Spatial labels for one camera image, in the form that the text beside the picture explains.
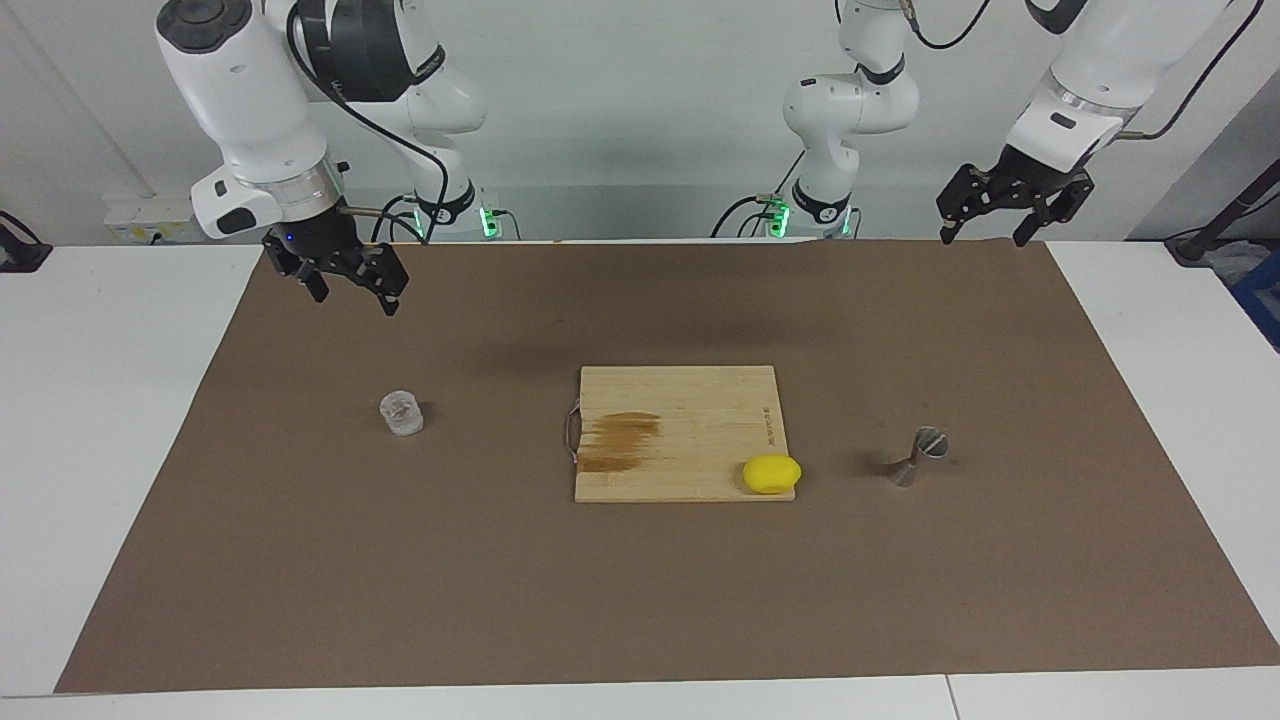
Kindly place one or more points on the wooden cutting board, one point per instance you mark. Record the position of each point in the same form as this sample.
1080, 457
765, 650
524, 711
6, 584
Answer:
690, 400

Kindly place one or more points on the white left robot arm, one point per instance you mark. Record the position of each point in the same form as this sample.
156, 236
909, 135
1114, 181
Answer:
850, 100

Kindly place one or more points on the black clamp base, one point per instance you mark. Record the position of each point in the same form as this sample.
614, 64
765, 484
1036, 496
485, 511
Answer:
20, 255

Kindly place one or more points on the black stand leg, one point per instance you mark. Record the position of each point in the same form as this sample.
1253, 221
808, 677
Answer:
1190, 245

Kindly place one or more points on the brown table mat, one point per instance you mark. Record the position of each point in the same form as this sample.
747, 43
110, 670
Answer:
400, 580

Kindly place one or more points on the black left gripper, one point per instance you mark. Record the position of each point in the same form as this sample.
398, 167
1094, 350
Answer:
1035, 180

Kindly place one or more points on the clear glass cup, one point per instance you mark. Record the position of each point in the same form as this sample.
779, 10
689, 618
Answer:
402, 415

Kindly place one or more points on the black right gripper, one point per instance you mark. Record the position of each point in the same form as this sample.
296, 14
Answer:
320, 240

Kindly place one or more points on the yellow lemon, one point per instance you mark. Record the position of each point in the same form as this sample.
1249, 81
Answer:
770, 474

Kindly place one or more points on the white power strip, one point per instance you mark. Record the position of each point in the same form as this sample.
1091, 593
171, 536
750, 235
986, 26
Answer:
150, 215

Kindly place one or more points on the steel jigger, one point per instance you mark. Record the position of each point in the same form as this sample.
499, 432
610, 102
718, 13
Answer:
905, 472

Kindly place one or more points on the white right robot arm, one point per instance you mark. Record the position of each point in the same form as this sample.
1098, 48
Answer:
240, 90

